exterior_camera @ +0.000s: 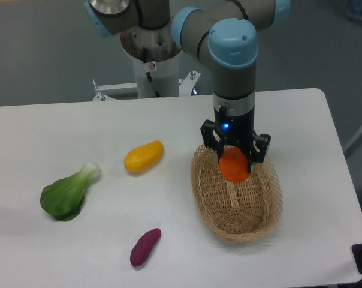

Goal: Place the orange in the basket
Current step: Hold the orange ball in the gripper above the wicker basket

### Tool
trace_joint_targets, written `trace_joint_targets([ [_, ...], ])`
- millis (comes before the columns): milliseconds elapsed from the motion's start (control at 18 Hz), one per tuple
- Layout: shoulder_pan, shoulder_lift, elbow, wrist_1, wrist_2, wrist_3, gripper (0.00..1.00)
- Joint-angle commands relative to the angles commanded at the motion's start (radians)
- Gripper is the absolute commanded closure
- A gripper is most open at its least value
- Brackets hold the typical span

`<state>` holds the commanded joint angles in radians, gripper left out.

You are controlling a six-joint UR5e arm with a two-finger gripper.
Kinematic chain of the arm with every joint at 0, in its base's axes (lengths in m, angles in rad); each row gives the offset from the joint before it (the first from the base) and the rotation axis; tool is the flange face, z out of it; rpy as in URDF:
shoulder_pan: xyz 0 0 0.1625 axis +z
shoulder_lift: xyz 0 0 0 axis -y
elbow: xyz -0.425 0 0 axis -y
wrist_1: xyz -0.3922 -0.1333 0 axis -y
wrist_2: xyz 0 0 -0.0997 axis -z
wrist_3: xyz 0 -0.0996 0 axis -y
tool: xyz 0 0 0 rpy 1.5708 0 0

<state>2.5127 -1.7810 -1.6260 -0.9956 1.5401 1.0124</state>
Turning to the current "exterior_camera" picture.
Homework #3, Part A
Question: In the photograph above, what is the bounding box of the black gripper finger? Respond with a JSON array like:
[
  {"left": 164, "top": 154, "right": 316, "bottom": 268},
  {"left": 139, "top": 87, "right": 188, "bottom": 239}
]
[
  {"left": 200, "top": 119, "right": 225, "bottom": 161},
  {"left": 248, "top": 133, "right": 272, "bottom": 173}
]

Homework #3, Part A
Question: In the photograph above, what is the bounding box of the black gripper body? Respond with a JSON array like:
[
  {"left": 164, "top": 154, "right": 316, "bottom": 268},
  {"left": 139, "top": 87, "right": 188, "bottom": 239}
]
[{"left": 213, "top": 106, "right": 255, "bottom": 150}]

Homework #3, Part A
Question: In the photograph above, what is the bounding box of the orange fruit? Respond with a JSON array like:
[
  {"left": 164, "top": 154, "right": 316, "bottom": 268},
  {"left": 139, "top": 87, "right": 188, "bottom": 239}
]
[{"left": 218, "top": 147, "right": 251, "bottom": 183}]

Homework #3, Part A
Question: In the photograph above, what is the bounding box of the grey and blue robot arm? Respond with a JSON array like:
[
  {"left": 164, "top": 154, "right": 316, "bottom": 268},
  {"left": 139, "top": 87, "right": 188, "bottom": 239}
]
[{"left": 84, "top": 1, "right": 291, "bottom": 172}]

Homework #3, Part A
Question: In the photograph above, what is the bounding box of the woven wicker basket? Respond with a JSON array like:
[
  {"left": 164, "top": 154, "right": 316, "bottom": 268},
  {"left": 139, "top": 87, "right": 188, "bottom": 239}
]
[{"left": 191, "top": 144, "right": 283, "bottom": 242}]

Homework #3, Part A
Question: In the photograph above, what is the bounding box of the yellow mango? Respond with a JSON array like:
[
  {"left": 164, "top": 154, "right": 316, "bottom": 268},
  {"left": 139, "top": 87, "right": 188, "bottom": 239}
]
[{"left": 123, "top": 140, "right": 164, "bottom": 174}]

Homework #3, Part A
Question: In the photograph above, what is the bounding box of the purple sweet potato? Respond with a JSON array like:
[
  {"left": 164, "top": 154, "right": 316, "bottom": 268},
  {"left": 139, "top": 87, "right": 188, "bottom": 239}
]
[{"left": 129, "top": 228, "right": 162, "bottom": 268}]

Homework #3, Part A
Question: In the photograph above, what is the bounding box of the green bok choy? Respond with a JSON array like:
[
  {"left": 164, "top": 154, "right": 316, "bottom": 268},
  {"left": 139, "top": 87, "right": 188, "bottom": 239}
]
[{"left": 40, "top": 162, "right": 101, "bottom": 221}]

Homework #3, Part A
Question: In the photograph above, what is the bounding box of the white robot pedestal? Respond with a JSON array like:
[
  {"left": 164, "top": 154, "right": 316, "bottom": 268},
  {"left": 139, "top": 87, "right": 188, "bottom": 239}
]
[{"left": 92, "top": 54, "right": 202, "bottom": 101}]

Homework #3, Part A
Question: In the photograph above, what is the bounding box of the black cable on pedestal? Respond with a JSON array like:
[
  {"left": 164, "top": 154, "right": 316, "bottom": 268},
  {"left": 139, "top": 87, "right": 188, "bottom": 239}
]
[{"left": 142, "top": 47, "right": 162, "bottom": 98}]

